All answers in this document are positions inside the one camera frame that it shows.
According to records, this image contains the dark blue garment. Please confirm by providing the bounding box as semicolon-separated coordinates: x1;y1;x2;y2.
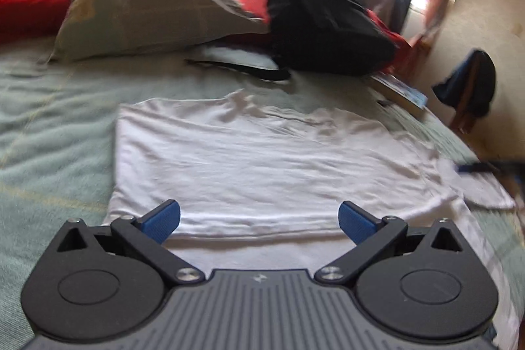
432;50;497;117

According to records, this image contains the paperback book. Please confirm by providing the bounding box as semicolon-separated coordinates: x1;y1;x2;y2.
369;72;429;117

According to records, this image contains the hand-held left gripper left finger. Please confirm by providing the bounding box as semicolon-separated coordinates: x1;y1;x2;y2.
41;199;206;285

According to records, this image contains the white printed t-shirt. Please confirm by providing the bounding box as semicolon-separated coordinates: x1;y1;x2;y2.
102;88;518;346

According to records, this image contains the wooden chair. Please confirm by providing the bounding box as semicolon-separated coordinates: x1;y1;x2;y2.
449;59;493;133

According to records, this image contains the black backpack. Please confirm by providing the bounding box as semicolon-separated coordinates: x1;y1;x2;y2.
184;0;396;82

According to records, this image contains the grey checked pillow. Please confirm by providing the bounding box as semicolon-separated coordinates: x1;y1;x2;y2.
49;0;269;64

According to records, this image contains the white paper sheet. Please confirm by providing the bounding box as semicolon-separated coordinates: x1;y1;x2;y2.
201;46;280;71

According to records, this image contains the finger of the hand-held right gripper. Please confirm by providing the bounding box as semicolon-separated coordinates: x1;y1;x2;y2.
456;161;525;181

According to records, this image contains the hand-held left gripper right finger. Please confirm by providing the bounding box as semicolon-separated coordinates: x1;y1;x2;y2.
314;200;480;285

